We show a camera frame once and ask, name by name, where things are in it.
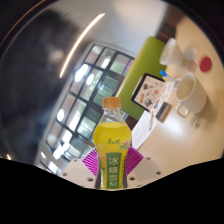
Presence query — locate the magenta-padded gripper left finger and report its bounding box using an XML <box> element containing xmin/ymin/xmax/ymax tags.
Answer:
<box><xmin>60</xmin><ymin>147</ymin><xmax>100</xmax><ymax>189</ymax></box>

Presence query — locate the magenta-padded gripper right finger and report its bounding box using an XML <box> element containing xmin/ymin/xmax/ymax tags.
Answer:
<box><xmin>125</xmin><ymin>146</ymin><xmax>163</xmax><ymax>189</ymax></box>

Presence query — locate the yellow drink bottle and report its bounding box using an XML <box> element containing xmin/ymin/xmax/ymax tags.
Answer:
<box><xmin>92</xmin><ymin>96</ymin><xmax>133</xmax><ymax>191</ymax></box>

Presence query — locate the white paper sheet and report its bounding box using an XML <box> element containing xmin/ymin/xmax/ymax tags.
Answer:
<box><xmin>131</xmin><ymin>106</ymin><xmax>161</xmax><ymax>151</ymax></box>

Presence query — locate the small black box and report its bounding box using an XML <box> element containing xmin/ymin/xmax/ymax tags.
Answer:
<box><xmin>155</xmin><ymin>101</ymin><xmax>173</xmax><ymax>124</ymax></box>

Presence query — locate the black-framed tablet with pictures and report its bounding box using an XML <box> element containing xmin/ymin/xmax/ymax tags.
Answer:
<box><xmin>130</xmin><ymin>72</ymin><xmax>168</xmax><ymax>113</ymax></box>

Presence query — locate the white ribbed mug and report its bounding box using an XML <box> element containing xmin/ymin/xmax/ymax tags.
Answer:
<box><xmin>174</xmin><ymin>72</ymin><xmax>208</xmax><ymax>118</ymax></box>

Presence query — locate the small blue-capped bottle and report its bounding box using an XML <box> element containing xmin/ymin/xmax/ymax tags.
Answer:
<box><xmin>159</xmin><ymin>69</ymin><xmax>174</xmax><ymax>83</ymax></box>

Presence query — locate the green upholstered bench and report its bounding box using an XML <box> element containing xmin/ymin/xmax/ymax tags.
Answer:
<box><xmin>116</xmin><ymin>35</ymin><xmax>168</xmax><ymax>121</ymax></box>

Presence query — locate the white bowl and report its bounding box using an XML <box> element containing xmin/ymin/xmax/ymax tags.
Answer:
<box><xmin>158</xmin><ymin>37</ymin><xmax>188</xmax><ymax>67</ymax></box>

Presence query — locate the flat round red coaster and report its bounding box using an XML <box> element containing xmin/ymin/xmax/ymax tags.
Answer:
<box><xmin>199</xmin><ymin>56</ymin><xmax>214</xmax><ymax>73</ymax></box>

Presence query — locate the curved linear ceiling light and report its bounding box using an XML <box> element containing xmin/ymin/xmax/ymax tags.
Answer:
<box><xmin>59</xmin><ymin>12</ymin><xmax>106</xmax><ymax>79</ymax></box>

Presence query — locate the black-framed window wall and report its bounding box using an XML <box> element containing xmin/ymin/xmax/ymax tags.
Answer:
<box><xmin>34</xmin><ymin>43</ymin><xmax>136</xmax><ymax>174</ymax></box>

